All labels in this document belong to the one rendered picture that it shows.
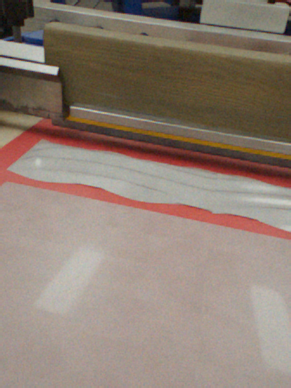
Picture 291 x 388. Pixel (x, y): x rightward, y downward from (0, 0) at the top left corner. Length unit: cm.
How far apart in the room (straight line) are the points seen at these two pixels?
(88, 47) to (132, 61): 4
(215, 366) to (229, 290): 5
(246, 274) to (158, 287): 6
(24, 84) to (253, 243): 25
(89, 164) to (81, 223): 8
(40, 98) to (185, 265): 22
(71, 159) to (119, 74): 9
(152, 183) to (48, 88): 14
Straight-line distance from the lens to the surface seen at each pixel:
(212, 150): 38
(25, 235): 27
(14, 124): 44
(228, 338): 22
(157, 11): 112
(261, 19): 64
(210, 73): 35
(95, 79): 37
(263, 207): 32
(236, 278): 25
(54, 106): 38
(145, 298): 23
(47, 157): 35
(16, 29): 55
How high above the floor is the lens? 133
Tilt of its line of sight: 47 degrees down
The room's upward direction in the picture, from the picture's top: 3 degrees clockwise
